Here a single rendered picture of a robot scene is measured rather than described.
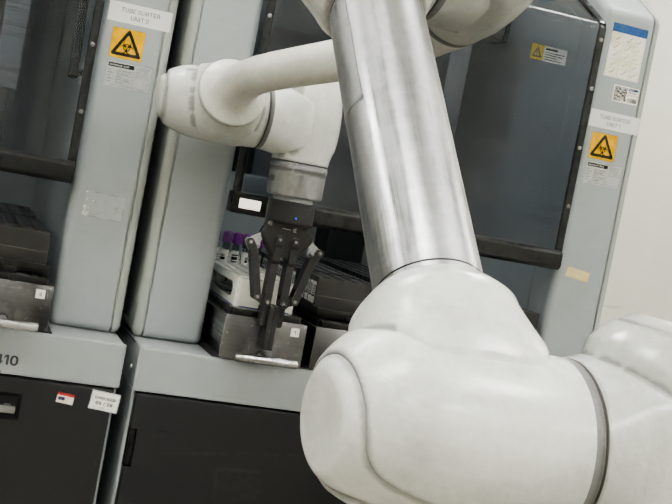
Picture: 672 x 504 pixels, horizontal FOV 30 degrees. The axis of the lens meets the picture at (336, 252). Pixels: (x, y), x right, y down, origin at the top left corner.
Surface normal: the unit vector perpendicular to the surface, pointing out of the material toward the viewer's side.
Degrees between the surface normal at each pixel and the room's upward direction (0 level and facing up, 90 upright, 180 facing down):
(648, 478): 91
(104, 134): 90
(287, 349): 90
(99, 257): 90
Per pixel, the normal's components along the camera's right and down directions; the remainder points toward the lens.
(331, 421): -0.90, -0.07
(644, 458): 0.33, -0.04
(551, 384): 0.42, -0.67
